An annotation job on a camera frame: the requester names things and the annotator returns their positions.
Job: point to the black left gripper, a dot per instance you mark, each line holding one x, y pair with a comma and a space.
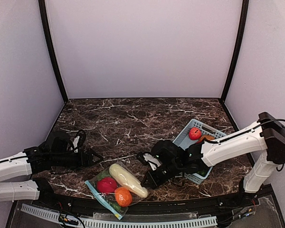
84, 159

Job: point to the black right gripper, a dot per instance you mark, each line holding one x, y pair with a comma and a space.
157, 173

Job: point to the green leafy vegetable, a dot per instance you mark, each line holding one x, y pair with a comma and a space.
103, 174

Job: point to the white radish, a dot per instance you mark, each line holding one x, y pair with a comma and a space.
126, 179

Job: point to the red tomato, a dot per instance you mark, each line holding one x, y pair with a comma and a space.
106, 185

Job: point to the orange fruit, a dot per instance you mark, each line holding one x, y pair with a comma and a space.
123, 197

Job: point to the clear zip top bag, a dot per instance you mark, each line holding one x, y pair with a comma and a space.
108, 200

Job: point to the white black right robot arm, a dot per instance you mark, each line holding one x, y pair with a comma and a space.
267, 135

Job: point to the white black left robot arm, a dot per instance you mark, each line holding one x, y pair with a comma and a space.
58, 150

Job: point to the light blue plastic basket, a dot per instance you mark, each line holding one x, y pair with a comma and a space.
182, 140

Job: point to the pink red apple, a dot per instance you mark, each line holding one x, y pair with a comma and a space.
194, 133

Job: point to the brown potato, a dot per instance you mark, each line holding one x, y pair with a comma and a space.
206, 137

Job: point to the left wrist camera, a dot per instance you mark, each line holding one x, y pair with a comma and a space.
78, 141

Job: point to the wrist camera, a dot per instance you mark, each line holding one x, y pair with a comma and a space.
78, 141
148, 159

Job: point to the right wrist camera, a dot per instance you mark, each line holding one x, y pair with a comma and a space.
148, 159

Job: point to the white slotted cable duct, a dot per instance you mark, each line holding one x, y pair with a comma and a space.
104, 220

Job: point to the black front rail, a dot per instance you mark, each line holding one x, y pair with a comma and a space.
203, 206

